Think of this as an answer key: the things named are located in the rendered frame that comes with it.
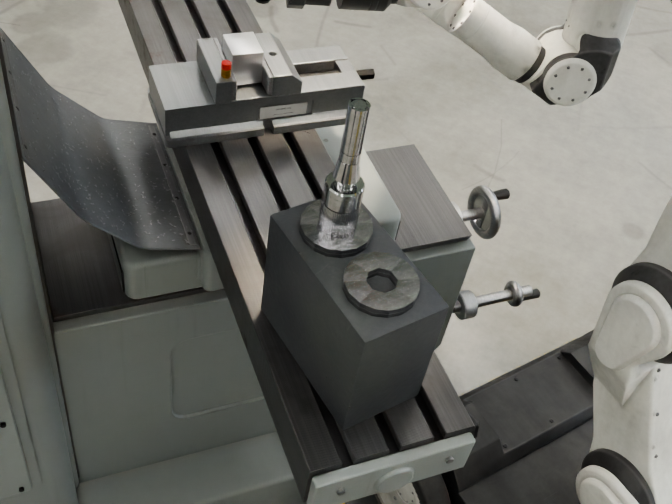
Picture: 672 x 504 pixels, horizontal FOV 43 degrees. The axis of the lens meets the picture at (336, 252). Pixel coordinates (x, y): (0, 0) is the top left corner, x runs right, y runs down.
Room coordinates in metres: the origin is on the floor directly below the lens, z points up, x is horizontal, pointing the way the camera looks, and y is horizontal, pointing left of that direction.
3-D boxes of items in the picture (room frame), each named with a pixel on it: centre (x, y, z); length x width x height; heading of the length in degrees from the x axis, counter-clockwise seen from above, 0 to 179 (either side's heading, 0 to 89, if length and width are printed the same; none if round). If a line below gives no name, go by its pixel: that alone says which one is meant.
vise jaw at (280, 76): (1.20, 0.16, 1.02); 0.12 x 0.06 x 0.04; 28
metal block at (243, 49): (1.17, 0.21, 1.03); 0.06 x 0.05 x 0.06; 28
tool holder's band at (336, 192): (0.74, 0.00, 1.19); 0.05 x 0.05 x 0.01
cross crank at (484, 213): (1.35, -0.26, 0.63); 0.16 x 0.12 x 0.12; 119
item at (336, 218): (0.74, 0.00, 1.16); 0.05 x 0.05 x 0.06
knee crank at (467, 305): (1.24, -0.36, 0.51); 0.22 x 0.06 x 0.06; 119
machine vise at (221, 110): (1.19, 0.18, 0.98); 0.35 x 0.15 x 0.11; 118
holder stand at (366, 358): (0.70, -0.03, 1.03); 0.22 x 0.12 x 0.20; 39
